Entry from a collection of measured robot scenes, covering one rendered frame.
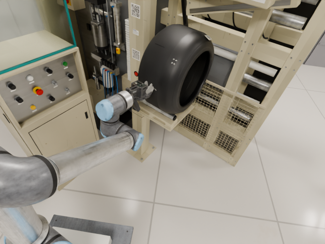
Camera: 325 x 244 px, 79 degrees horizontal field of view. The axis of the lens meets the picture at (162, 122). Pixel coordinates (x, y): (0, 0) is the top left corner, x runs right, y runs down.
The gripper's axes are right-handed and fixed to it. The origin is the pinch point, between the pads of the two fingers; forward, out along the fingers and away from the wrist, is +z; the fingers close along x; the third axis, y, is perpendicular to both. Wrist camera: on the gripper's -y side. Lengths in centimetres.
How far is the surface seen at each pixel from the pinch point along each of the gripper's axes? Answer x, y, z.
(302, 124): -115, -96, 231
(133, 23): 36.5, 22.6, 22.0
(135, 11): 35, 31, 21
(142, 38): 28.5, 15.7, 22.9
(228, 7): -9, 41, 59
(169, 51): 0.1, 19.3, 12.7
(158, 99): -2.9, -8.3, 5.5
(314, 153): -137, -101, 183
